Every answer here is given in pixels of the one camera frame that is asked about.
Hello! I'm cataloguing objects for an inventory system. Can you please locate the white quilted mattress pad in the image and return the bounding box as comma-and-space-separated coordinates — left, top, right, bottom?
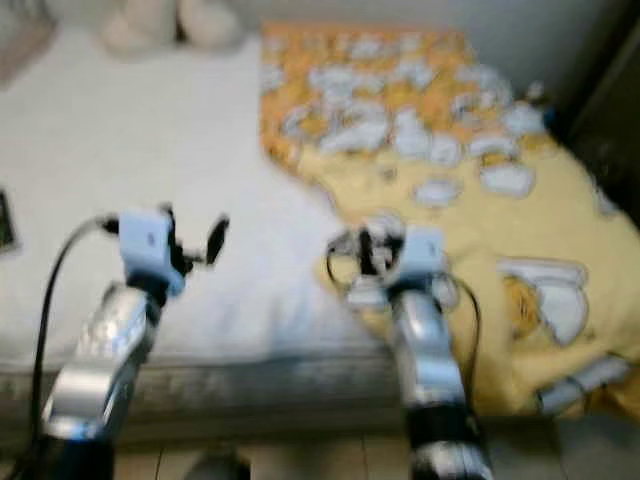
0, 25, 401, 366

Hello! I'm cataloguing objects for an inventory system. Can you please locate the yellow cartoon print blanket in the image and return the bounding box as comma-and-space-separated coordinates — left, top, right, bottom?
260, 22, 640, 416

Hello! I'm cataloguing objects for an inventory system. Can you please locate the grey quilted mattress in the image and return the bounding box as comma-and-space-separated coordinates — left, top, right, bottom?
0, 355, 541, 426

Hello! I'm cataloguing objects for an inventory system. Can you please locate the left robot leg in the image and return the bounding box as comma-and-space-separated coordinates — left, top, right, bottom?
190, 448, 251, 480

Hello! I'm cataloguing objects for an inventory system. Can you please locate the dark wooden cabinet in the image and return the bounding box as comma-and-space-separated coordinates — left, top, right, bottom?
560, 0, 640, 216

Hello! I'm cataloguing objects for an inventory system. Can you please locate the grey printed headboard cushion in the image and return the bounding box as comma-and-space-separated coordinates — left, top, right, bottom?
0, 0, 56, 86

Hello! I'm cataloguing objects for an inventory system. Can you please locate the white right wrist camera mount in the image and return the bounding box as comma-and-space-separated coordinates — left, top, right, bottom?
400, 228, 449, 291

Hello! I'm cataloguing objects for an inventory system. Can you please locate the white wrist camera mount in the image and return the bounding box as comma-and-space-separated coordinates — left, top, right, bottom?
400, 228, 449, 291
118, 205, 176, 296

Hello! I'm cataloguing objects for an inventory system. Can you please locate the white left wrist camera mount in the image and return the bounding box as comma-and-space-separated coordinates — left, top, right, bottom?
118, 205, 176, 296

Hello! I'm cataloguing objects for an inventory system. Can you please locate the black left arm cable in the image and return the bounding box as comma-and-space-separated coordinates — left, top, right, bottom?
32, 213, 126, 441

